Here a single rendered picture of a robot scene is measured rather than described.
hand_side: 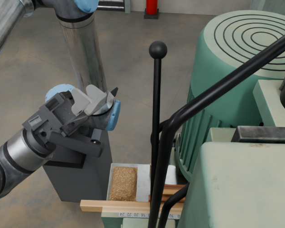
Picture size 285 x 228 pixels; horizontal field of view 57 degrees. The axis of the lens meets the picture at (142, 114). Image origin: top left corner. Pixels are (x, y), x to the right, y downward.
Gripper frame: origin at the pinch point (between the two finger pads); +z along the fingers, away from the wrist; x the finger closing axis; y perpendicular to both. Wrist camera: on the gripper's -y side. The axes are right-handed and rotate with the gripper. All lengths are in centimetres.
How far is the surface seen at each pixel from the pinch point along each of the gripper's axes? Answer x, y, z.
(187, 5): 302, 36, 95
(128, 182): 24.5, -24.4, -19.1
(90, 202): 17.6, -20.3, -29.8
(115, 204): 17.5, -25.2, -24.0
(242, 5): 297, -7, 147
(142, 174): 29.6, -26.4, -15.4
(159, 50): -6.3, 0.7, 12.0
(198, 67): -17.2, -4.9, 14.2
